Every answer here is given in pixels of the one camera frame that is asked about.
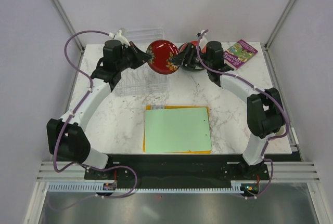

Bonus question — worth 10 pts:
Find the light green cutting board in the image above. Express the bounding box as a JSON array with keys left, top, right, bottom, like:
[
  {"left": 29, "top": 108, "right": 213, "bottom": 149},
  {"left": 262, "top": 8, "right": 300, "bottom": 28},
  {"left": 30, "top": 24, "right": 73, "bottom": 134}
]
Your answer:
[{"left": 144, "top": 107, "right": 212, "bottom": 154}]

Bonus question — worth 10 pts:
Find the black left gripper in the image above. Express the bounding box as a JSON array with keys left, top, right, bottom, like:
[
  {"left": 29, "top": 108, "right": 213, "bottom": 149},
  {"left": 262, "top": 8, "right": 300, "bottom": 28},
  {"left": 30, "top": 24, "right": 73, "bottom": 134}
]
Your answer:
[{"left": 117, "top": 42, "right": 152, "bottom": 72}]

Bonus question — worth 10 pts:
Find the white cable duct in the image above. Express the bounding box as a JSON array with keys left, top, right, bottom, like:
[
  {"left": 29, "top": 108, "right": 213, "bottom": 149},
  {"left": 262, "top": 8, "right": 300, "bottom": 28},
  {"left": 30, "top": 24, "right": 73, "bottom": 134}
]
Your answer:
[{"left": 47, "top": 181, "right": 259, "bottom": 193}]

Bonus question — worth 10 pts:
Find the grey-green plate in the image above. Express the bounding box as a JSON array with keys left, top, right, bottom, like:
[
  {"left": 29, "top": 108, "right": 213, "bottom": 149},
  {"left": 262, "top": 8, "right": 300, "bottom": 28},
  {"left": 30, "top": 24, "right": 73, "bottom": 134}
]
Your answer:
[{"left": 183, "top": 67, "right": 204, "bottom": 72}]

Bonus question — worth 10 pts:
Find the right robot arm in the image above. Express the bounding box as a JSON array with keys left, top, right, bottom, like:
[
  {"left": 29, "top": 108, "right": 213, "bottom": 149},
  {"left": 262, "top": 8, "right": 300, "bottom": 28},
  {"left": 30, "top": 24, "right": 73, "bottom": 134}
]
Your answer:
[{"left": 169, "top": 41, "right": 288, "bottom": 179}]

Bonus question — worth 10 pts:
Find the white wire dish rack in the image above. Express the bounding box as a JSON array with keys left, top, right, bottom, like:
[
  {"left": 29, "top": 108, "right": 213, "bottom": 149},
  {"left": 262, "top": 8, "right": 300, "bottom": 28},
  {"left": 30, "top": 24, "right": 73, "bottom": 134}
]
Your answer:
[{"left": 113, "top": 28, "right": 169, "bottom": 97}]

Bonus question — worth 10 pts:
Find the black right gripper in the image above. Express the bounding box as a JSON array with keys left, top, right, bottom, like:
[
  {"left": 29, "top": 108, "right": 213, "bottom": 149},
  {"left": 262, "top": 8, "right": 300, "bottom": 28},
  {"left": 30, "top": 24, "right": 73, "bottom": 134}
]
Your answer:
[{"left": 169, "top": 43, "right": 212, "bottom": 70}]

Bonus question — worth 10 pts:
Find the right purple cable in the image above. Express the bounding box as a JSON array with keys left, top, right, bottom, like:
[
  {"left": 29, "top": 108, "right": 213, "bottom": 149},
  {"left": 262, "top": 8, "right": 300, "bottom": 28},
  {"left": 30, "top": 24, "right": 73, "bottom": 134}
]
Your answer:
[{"left": 195, "top": 29, "right": 291, "bottom": 200}]

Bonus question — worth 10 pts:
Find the aluminium front rail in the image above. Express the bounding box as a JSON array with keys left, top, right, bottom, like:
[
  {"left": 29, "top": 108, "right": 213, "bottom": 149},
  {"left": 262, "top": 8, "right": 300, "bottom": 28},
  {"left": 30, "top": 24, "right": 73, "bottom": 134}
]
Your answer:
[{"left": 37, "top": 161, "right": 319, "bottom": 182}]

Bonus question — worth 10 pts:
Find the orange plastic cup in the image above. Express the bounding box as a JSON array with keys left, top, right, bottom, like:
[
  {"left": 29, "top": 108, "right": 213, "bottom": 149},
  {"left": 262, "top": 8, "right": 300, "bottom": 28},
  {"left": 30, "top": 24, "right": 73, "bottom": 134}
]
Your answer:
[{"left": 276, "top": 126, "right": 285, "bottom": 135}]

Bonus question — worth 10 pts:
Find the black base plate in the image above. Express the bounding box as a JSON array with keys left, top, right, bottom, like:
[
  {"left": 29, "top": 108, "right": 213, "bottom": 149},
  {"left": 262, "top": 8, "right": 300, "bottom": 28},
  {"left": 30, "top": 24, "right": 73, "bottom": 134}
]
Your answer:
[{"left": 84, "top": 154, "right": 269, "bottom": 189}]

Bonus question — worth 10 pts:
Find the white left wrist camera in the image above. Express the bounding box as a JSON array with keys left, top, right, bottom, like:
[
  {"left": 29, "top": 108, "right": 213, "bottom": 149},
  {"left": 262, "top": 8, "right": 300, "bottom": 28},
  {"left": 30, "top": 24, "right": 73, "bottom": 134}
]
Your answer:
[{"left": 109, "top": 28, "right": 130, "bottom": 46}]

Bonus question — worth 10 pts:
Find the small dark red plate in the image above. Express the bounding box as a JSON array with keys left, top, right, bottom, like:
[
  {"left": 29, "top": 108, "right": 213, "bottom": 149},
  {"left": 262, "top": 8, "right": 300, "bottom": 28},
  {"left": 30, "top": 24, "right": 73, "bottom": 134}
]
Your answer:
[{"left": 146, "top": 39, "right": 179, "bottom": 75}]

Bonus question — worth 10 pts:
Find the purple book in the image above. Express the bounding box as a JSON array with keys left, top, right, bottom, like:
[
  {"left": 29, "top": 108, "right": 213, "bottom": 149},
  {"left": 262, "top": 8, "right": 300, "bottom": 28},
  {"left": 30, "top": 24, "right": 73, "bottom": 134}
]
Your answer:
[{"left": 224, "top": 39, "right": 258, "bottom": 70}]

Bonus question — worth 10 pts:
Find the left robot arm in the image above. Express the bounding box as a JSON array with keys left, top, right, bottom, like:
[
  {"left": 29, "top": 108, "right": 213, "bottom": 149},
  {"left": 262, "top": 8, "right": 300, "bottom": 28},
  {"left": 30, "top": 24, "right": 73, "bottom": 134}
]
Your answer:
[{"left": 46, "top": 39, "right": 151, "bottom": 179}]

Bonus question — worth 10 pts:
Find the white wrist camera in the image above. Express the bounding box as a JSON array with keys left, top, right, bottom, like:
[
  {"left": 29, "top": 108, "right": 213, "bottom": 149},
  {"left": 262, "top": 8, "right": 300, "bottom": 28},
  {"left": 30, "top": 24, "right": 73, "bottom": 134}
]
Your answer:
[
  {"left": 109, "top": 28, "right": 130, "bottom": 46},
  {"left": 197, "top": 33, "right": 208, "bottom": 49}
]

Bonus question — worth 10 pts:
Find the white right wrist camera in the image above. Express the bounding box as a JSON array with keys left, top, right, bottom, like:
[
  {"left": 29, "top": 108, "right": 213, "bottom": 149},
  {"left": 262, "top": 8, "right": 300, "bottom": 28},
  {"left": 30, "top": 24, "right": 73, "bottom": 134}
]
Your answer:
[{"left": 197, "top": 33, "right": 208, "bottom": 49}]

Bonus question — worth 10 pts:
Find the right aluminium frame post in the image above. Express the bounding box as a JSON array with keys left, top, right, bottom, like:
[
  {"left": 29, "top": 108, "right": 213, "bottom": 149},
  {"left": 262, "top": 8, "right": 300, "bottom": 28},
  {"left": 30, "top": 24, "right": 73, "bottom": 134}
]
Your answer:
[{"left": 263, "top": 0, "right": 313, "bottom": 51}]

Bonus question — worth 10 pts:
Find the left aluminium frame post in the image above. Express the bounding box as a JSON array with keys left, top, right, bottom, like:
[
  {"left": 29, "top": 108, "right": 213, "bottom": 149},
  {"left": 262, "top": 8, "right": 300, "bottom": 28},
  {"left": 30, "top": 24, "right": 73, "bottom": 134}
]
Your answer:
[{"left": 36, "top": 0, "right": 86, "bottom": 55}]

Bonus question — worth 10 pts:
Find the aluminium frame post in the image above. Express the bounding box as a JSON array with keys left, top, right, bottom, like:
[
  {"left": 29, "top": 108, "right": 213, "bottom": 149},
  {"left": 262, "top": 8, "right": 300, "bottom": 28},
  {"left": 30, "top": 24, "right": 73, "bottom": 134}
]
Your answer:
[
  {"left": 263, "top": 0, "right": 313, "bottom": 51},
  {"left": 36, "top": 0, "right": 86, "bottom": 55}
]

